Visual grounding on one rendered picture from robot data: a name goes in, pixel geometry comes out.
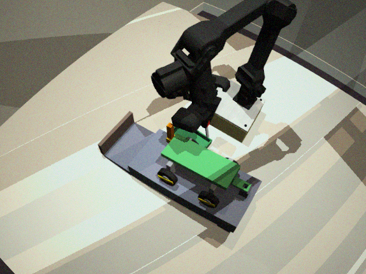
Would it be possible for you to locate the small green trolley with black wheels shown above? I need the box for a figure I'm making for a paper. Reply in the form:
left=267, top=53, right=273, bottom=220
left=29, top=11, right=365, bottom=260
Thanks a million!
left=157, top=134, right=252, bottom=208

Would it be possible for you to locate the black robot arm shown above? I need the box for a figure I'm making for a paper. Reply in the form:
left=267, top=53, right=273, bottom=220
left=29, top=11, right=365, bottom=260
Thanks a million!
left=150, top=0, right=297, bottom=110

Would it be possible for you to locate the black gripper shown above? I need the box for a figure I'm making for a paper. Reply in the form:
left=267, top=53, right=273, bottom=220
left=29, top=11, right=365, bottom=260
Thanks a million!
left=171, top=74, right=230, bottom=133

